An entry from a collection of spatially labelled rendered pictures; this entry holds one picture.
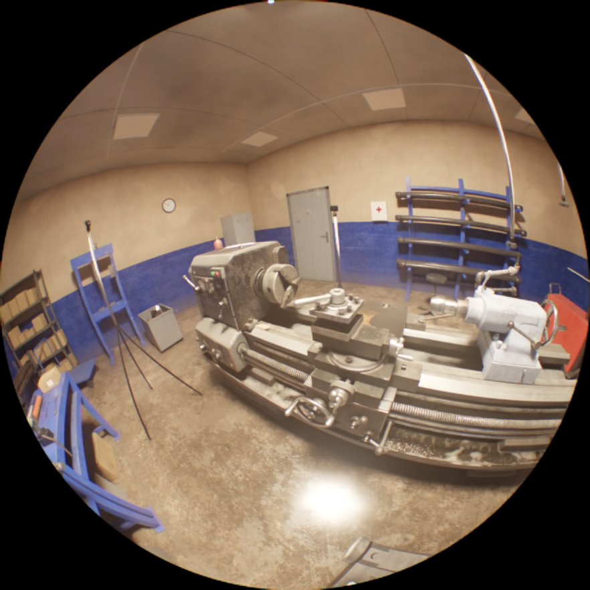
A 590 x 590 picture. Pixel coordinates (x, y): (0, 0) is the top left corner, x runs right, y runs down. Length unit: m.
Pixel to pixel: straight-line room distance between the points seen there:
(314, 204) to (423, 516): 4.85
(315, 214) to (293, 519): 4.65
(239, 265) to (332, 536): 1.80
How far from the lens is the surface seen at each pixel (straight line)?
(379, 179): 3.98
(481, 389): 0.99
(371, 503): 1.50
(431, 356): 1.23
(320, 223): 4.34
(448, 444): 1.30
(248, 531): 1.55
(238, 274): 1.17
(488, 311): 0.92
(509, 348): 1.02
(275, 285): 1.11
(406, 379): 0.85
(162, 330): 3.11
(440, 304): 0.90
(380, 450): 0.87
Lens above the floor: 1.47
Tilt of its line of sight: 22 degrees down
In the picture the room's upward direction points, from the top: 8 degrees counter-clockwise
